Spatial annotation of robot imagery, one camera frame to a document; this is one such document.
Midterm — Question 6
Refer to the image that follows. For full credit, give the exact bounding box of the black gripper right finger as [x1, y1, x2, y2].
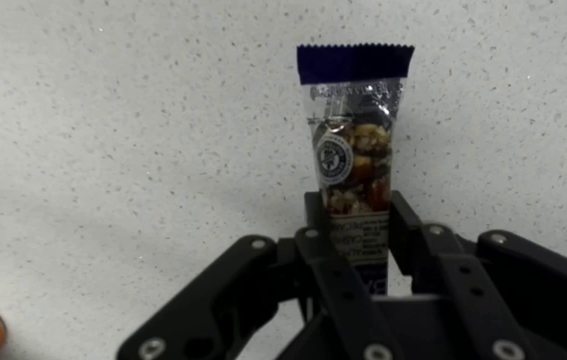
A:
[387, 189, 567, 360]

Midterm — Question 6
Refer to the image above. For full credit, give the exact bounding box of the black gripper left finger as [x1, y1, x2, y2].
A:
[114, 190, 405, 360]

